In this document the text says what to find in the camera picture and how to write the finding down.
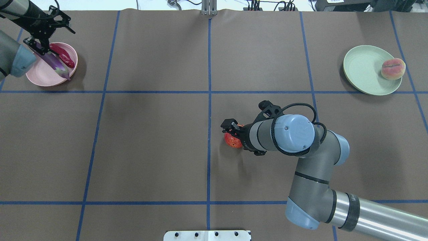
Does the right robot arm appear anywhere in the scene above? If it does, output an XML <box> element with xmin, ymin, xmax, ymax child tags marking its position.
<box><xmin>221</xmin><ymin>114</ymin><xmax>428</xmax><ymax>241</ymax></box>

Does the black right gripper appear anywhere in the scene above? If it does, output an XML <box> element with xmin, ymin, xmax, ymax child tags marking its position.
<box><xmin>220</xmin><ymin>119</ymin><xmax>266</xmax><ymax>156</ymax></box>

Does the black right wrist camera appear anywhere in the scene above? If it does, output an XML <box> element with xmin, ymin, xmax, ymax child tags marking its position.
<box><xmin>254</xmin><ymin>100</ymin><xmax>284</xmax><ymax>122</ymax></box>

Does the white camera mast base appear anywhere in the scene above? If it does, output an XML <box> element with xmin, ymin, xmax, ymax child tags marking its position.
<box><xmin>163</xmin><ymin>230</ymin><xmax>252</xmax><ymax>241</ymax></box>

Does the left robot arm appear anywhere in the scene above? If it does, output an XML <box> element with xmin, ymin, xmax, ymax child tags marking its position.
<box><xmin>1</xmin><ymin>0</ymin><xmax>70</xmax><ymax>80</ymax></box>

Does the peach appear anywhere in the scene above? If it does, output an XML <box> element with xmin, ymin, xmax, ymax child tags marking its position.
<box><xmin>381</xmin><ymin>58</ymin><xmax>406</xmax><ymax>80</ymax></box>

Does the aluminium frame post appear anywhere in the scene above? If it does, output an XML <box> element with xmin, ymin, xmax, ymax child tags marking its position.
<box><xmin>201</xmin><ymin>0</ymin><xmax>218</xmax><ymax>16</ymax></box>

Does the purple eggplant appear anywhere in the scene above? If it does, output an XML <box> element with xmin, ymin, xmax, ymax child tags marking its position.
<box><xmin>35</xmin><ymin>52</ymin><xmax>70</xmax><ymax>80</ymax></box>

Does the pink plate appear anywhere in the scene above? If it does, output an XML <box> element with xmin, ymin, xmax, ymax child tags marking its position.
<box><xmin>25</xmin><ymin>42</ymin><xmax>78</xmax><ymax>87</ymax></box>

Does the red chili pepper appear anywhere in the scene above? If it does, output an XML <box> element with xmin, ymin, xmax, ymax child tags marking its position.
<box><xmin>49</xmin><ymin>43</ymin><xmax>76</xmax><ymax>68</ymax></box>

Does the green plate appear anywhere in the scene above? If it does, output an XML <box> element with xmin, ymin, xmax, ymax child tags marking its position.
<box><xmin>343</xmin><ymin>45</ymin><xmax>402</xmax><ymax>96</ymax></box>

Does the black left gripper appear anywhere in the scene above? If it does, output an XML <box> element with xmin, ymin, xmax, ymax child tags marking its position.
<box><xmin>23</xmin><ymin>19</ymin><xmax>56</xmax><ymax>56</ymax></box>

